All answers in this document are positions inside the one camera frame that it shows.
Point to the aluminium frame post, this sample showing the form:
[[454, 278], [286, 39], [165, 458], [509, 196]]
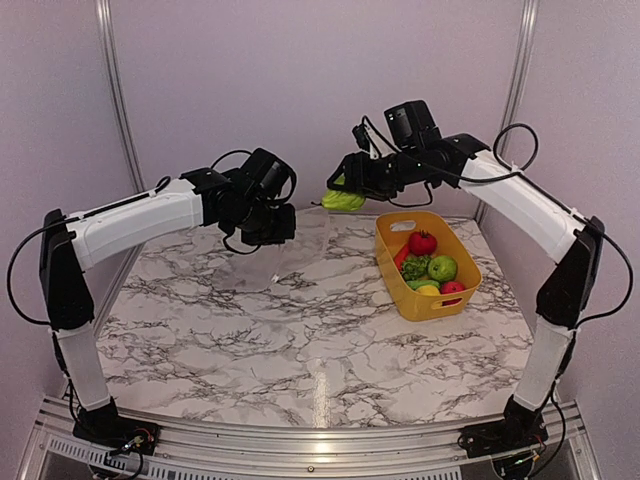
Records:
[[107, 33], [523, 55]]

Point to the red toy apple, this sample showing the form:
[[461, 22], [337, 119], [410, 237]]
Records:
[[452, 287]]

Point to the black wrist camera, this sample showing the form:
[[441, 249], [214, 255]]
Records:
[[271, 175], [411, 125]]

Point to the left aluminium frame post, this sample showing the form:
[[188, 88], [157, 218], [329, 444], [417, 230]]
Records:
[[107, 33]]

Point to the dark green toy broccoli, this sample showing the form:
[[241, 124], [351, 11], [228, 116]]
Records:
[[415, 267]]

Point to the green toy apple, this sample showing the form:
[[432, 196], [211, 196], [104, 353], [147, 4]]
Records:
[[442, 268]]

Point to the red toy chili pepper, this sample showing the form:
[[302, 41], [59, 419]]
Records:
[[401, 256]]

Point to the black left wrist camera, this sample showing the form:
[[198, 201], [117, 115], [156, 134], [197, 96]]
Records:
[[271, 175]]

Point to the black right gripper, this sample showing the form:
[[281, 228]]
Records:
[[358, 176]]

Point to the yellow toy pepper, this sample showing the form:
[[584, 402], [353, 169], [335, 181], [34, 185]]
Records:
[[428, 290]]

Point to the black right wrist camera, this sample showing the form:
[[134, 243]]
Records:
[[411, 125]]

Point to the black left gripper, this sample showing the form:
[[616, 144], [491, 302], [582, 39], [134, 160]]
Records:
[[285, 230]]

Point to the clear zip top bag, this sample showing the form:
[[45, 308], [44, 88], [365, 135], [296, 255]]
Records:
[[257, 272]]

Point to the red toy tomato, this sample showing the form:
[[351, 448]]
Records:
[[422, 243]]

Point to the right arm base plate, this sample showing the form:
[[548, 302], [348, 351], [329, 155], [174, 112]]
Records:
[[492, 438]]

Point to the light green toy cabbage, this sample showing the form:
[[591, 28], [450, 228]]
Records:
[[340, 201]]

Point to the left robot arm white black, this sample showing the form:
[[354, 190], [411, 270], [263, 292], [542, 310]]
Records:
[[238, 200]]

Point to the front aluminium rail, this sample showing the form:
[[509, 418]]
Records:
[[192, 449]]

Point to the right aluminium frame post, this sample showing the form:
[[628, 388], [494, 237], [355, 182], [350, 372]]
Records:
[[523, 55]]

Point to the green toy cucumber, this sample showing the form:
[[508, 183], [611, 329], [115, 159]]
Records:
[[416, 284]]

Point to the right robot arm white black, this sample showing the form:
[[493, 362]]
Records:
[[571, 241]]

